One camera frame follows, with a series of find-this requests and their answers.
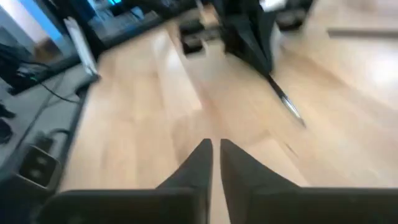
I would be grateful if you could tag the computer monitor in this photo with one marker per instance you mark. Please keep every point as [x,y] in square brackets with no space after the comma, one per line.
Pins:
[42,23]

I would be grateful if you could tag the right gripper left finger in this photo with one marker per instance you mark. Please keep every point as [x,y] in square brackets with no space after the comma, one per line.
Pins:
[174,205]

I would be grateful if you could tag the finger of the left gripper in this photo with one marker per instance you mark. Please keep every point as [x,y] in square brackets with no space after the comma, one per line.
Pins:
[239,31]
[262,31]

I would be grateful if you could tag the black side desk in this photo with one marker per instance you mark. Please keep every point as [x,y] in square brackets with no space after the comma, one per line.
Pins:
[130,23]

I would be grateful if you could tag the thin black makeup brush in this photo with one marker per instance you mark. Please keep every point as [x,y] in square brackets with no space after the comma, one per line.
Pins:
[287,102]

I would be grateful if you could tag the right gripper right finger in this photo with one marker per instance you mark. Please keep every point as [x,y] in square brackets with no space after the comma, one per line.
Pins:
[280,205]

